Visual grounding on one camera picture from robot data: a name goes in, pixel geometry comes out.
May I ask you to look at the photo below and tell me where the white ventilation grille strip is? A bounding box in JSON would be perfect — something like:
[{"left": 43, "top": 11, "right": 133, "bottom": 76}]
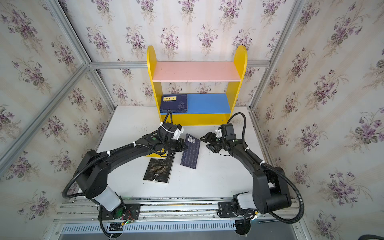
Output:
[{"left": 61, "top": 220, "right": 236, "bottom": 235}]

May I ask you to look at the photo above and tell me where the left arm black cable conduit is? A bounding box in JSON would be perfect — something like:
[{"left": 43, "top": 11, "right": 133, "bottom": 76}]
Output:
[{"left": 61, "top": 110, "right": 175, "bottom": 238}]

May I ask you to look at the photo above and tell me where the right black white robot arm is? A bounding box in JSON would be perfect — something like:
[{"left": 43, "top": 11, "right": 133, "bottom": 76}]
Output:
[{"left": 200, "top": 124, "right": 292, "bottom": 214}]

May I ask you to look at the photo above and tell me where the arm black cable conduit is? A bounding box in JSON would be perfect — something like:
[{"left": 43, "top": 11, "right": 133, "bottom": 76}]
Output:
[
  {"left": 226, "top": 112, "right": 305, "bottom": 225},
  {"left": 61, "top": 110, "right": 175, "bottom": 238}
]

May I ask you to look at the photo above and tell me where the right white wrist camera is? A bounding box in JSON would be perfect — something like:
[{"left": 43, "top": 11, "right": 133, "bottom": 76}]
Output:
[{"left": 215, "top": 127, "right": 223, "bottom": 139}]

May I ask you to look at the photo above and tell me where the navy book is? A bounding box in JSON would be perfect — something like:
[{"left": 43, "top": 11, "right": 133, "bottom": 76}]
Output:
[
  {"left": 161, "top": 94, "right": 188, "bottom": 109},
  {"left": 160, "top": 108, "right": 188, "bottom": 113},
  {"left": 161, "top": 111, "right": 188, "bottom": 115}
]

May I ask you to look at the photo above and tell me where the aluminium mounting rail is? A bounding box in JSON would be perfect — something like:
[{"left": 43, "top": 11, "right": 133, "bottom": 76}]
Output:
[{"left": 52, "top": 196, "right": 302, "bottom": 224}]

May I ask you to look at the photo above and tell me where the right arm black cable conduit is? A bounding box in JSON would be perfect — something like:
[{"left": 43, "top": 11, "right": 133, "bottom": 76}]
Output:
[{"left": 226, "top": 112, "right": 305, "bottom": 225}]

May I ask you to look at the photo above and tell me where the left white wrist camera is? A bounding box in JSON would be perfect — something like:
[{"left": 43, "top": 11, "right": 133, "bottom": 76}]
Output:
[{"left": 172, "top": 126, "right": 184, "bottom": 141}]

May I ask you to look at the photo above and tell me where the yellow paperback book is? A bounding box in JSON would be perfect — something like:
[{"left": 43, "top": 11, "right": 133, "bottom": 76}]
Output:
[{"left": 146, "top": 152, "right": 168, "bottom": 159}]

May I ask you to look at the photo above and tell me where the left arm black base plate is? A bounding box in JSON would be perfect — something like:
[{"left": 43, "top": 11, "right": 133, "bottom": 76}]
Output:
[{"left": 98, "top": 203, "right": 141, "bottom": 221}]

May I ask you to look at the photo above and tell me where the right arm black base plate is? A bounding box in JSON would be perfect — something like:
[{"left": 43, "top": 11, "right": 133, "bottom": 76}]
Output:
[{"left": 217, "top": 201, "right": 258, "bottom": 220}]

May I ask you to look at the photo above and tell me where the black paperback book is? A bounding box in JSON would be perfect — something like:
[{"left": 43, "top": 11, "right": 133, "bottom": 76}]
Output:
[{"left": 143, "top": 152, "right": 175, "bottom": 184}]

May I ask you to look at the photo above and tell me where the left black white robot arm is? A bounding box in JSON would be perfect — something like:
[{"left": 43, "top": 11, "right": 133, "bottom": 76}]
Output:
[{"left": 66, "top": 123, "right": 187, "bottom": 214}]

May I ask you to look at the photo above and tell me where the dark blue text-covered book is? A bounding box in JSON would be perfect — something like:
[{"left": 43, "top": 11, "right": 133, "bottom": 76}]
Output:
[{"left": 181, "top": 134, "right": 201, "bottom": 169}]

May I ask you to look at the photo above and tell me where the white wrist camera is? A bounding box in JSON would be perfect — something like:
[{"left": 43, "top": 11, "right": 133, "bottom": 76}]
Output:
[
  {"left": 172, "top": 126, "right": 184, "bottom": 141},
  {"left": 215, "top": 127, "right": 223, "bottom": 139}
]

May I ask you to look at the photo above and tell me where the yellow pink blue bookshelf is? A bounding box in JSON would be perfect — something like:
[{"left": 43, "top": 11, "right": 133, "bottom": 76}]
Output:
[{"left": 147, "top": 46, "right": 248, "bottom": 126}]

